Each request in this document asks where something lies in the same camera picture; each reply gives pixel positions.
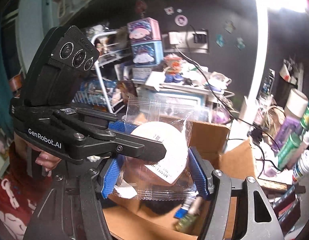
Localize round pink bun packet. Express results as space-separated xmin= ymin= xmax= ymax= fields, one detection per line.
xmin=113 ymin=98 xmax=199 ymax=201

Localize green jelly cup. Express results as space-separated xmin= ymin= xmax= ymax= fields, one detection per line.
xmin=175 ymin=213 xmax=198 ymax=233

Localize blue snack packet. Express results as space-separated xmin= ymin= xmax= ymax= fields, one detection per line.
xmin=174 ymin=196 xmax=196 ymax=219

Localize person's left hand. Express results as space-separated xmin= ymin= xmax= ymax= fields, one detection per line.
xmin=14 ymin=133 xmax=61 ymax=172

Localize brown cardboard box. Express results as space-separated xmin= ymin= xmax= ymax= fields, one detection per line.
xmin=101 ymin=120 xmax=290 ymax=240

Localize clear plastic display sleeve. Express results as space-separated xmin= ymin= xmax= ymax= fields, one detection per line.
xmin=137 ymin=88 xmax=213 ymax=122

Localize small figurine orange hair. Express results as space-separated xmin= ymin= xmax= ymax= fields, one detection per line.
xmin=164 ymin=54 xmax=186 ymax=75

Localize blue character box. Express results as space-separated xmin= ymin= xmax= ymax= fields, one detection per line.
xmin=131 ymin=41 xmax=164 ymax=67

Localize green white bottle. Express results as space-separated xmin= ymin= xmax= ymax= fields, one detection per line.
xmin=277 ymin=104 xmax=309 ymax=171

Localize red haired person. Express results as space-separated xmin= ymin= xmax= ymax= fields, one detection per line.
xmin=0 ymin=139 xmax=52 ymax=239

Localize pink character box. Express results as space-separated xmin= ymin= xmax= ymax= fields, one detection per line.
xmin=127 ymin=17 xmax=161 ymax=45

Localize white desk lamp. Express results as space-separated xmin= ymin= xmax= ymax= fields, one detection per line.
xmin=231 ymin=0 xmax=309 ymax=140

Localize white wire shelf rack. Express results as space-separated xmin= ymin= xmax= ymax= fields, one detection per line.
xmin=84 ymin=27 xmax=132 ymax=114

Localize black power cable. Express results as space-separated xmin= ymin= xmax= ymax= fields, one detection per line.
xmin=174 ymin=24 xmax=282 ymax=172

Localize wall power outlet panel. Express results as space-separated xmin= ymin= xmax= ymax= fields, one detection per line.
xmin=161 ymin=29 xmax=209 ymax=54

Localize round wall badge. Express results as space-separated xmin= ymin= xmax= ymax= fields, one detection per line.
xmin=174 ymin=15 xmax=188 ymax=27

